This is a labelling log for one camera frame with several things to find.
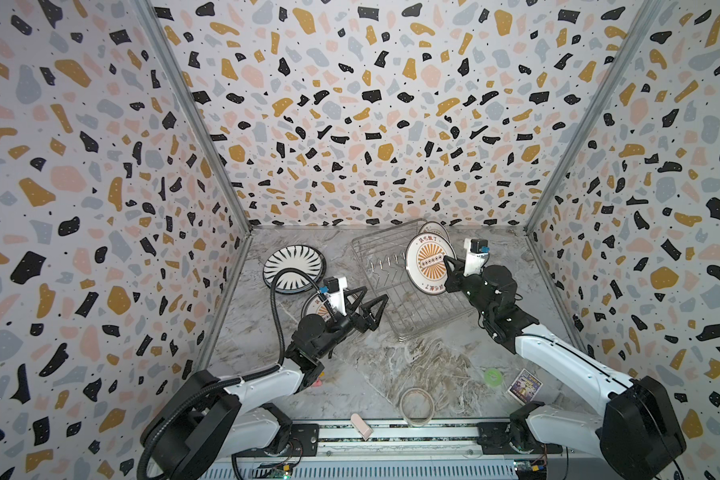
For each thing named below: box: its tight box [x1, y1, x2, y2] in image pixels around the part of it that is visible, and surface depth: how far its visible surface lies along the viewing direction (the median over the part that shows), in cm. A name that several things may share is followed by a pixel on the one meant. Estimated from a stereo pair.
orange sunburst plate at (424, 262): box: [405, 232, 456, 295], surface depth 86 cm
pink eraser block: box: [350, 413, 374, 441], surface depth 76 cm
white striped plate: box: [262, 245, 327, 294], surface depth 109 cm
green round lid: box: [484, 367, 503, 387], surface depth 87 cm
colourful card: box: [507, 368, 543, 405], surface depth 83 cm
